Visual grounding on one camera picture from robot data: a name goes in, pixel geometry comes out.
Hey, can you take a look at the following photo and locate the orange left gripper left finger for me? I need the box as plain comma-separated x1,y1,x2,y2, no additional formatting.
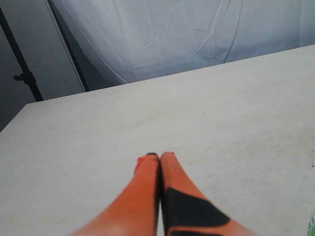
72,153,160,236

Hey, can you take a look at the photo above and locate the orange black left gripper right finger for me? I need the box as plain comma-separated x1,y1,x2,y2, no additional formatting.
160,152,255,236

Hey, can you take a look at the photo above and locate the clear plastic bottle white cap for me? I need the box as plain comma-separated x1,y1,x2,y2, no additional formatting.
307,212,315,236

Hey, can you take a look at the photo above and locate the white backdrop cloth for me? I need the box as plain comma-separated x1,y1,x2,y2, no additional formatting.
50,0,315,90

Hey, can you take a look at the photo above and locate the black stand pole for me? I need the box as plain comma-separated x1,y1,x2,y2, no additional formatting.
0,9,43,102

